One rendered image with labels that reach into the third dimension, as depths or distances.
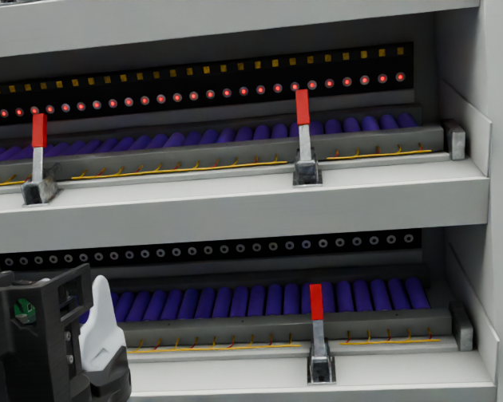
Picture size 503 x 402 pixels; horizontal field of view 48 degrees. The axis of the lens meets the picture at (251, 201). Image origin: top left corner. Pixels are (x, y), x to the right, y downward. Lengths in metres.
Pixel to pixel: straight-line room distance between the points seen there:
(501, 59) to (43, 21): 0.41
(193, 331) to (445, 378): 0.26
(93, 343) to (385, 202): 0.30
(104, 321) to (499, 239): 0.35
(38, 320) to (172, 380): 0.36
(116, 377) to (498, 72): 0.40
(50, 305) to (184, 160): 0.36
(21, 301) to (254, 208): 0.29
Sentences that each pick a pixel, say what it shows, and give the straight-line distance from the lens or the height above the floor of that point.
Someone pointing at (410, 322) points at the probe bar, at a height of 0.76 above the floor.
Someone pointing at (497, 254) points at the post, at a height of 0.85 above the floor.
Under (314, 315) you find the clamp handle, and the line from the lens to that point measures 0.58.
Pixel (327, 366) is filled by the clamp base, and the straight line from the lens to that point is 0.60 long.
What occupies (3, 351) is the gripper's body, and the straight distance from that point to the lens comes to 0.27.
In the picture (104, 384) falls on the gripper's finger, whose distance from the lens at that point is 0.31.
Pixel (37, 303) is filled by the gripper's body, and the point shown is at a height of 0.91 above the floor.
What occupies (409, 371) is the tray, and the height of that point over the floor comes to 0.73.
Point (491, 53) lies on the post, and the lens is 0.54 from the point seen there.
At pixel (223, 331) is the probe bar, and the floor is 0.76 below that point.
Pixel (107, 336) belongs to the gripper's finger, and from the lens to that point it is 0.37.
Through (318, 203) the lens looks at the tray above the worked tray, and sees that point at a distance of 0.53.
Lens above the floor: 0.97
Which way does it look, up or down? 7 degrees down
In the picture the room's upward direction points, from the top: 5 degrees counter-clockwise
